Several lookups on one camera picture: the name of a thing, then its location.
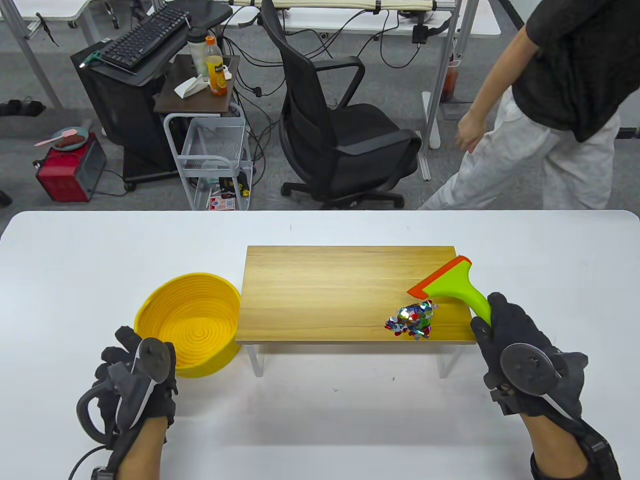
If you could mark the red drink bottle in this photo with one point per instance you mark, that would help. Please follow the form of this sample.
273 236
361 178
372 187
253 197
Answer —
450 85

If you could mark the pink spatula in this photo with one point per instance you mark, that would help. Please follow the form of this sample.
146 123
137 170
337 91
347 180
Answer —
50 140

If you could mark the black mesh office chair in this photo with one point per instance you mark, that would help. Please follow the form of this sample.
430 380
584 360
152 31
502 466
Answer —
360 145

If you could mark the person's left hand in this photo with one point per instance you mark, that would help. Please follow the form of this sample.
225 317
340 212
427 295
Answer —
162 405

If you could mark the clear bottle dark cap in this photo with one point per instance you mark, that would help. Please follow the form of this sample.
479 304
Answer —
196 55

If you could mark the red toaster oven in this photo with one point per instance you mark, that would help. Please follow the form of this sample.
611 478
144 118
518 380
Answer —
60 175

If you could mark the brown wooden side table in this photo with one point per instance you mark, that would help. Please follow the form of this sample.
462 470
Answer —
210 102

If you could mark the red card box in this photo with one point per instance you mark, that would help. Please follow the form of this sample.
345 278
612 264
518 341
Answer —
222 203

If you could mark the person's right hand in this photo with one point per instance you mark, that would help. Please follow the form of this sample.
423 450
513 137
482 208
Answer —
515 325

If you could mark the person's left forearm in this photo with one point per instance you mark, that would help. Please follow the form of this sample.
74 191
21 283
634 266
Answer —
142 450

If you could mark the black keyboard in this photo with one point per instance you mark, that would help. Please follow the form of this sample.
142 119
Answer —
145 37

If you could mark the person's right forearm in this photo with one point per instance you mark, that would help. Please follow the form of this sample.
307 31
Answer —
550 445

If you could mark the teal plate with food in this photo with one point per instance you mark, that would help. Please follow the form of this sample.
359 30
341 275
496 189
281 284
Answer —
70 141

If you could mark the green orange scraper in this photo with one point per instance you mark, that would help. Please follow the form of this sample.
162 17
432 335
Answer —
450 290

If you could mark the white crumpled tissue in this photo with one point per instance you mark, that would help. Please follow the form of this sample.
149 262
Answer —
190 87

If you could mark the white office desk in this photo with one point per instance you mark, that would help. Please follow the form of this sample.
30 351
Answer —
37 65
432 125

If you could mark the orange juice bottle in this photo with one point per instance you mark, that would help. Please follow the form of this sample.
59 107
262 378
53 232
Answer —
216 75

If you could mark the grey hand controller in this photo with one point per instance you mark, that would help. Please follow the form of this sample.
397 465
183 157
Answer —
155 360
525 367

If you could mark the black shoes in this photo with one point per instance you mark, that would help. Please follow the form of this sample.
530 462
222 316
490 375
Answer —
20 107

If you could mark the wooden tabletop organizer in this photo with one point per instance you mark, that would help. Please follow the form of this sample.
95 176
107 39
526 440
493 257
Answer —
310 300

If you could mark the pile of colourful sequins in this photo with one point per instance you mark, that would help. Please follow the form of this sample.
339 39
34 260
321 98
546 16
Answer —
412 322

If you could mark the black monitor stand base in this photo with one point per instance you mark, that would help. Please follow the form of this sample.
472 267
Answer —
205 12

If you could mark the black computer cabinet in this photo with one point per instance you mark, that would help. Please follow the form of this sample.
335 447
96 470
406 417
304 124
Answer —
120 115

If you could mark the yellow fabric basket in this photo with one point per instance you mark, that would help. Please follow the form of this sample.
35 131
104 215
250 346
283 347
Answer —
200 325

